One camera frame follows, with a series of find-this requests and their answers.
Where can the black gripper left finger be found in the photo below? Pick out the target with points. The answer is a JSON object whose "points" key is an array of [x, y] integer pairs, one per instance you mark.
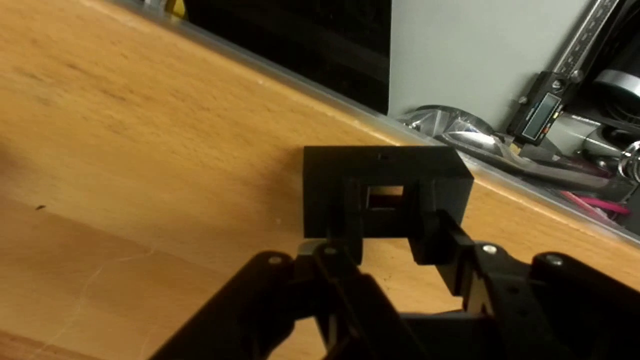
{"points": [[286, 313]]}

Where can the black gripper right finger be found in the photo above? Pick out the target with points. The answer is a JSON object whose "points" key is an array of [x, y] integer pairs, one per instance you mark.
{"points": [[547, 306]]}

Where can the black pronged bracket block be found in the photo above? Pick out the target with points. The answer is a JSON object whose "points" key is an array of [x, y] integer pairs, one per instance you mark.
{"points": [[332, 187]]}

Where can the grey metal drawer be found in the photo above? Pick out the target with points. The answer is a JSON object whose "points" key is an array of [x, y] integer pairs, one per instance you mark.
{"points": [[453, 52]]}

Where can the pink pen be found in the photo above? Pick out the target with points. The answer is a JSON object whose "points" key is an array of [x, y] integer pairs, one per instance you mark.
{"points": [[592, 203]]}

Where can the round silver knob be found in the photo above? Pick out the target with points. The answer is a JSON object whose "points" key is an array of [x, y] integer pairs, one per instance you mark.
{"points": [[633, 163]]}

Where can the digital caliper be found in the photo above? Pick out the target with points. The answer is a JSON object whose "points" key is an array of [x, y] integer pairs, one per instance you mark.
{"points": [[541, 114]]}

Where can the shiny silver metal tool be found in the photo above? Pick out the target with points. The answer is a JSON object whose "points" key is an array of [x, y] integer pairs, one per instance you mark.
{"points": [[460, 131]]}

